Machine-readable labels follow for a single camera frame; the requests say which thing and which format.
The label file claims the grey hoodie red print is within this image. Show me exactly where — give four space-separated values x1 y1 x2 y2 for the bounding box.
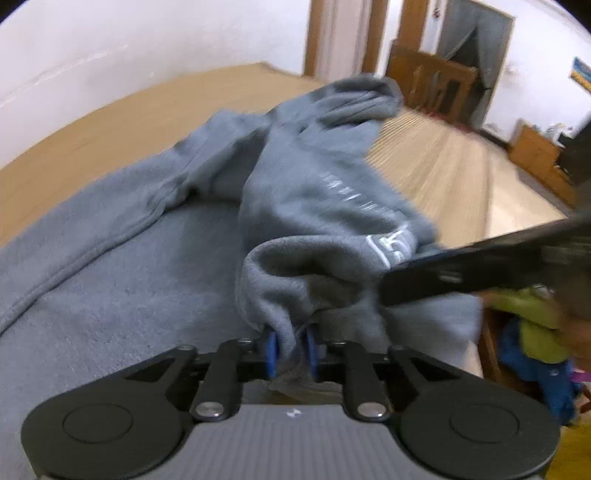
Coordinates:
1 75 482 479

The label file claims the wooden door frame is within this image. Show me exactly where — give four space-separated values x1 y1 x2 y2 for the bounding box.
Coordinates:
304 0 389 82

